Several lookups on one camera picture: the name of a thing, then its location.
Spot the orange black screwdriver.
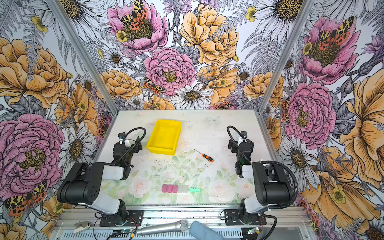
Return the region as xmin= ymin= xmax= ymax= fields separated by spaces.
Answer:
xmin=194 ymin=149 xmax=214 ymax=163

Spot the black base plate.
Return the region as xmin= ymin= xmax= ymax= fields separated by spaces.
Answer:
xmin=100 ymin=210 xmax=144 ymax=227
xmin=221 ymin=209 xmax=267 ymax=226

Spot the aluminium front rail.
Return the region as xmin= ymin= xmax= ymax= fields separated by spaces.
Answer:
xmin=53 ymin=205 xmax=313 ymax=230

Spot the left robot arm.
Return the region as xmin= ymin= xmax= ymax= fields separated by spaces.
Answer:
xmin=57 ymin=127 xmax=147 ymax=226

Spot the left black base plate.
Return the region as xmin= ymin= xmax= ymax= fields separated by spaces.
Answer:
xmin=100 ymin=210 xmax=144 ymax=227

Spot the green toothed block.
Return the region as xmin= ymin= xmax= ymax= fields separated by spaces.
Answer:
xmin=190 ymin=187 xmax=201 ymax=193

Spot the white clip on rail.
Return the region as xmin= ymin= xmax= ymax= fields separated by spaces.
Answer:
xmin=73 ymin=221 xmax=92 ymax=234

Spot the silver microphone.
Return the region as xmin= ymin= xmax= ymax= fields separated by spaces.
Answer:
xmin=136 ymin=220 xmax=189 ymax=236

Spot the left black corrugated cable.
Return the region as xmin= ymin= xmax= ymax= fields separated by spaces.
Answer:
xmin=112 ymin=127 xmax=147 ymax=165

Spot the yellow plastic bin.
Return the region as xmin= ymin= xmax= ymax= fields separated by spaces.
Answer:
xmin=147 ymin=120 xmax=182 ymax=156

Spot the translucent white block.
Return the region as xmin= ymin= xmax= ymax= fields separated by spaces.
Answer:
xmin=178 ymin=185 xmax=190 ymax=194

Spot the blue foam windscreen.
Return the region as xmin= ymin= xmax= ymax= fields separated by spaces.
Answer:
xmin=189 ymin=221 xmax=224 ymax=240

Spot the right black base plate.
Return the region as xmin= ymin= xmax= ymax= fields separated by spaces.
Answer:
xmin=221 ymin=209 xmax=267 ymax=226

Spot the pink block strip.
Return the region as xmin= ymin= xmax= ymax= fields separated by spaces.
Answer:
xmin=162 ymin=184 xmax=179 ymax=193

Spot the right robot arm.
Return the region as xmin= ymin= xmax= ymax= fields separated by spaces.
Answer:
xmin=226 ymin=126 xmax=299 ymax=225

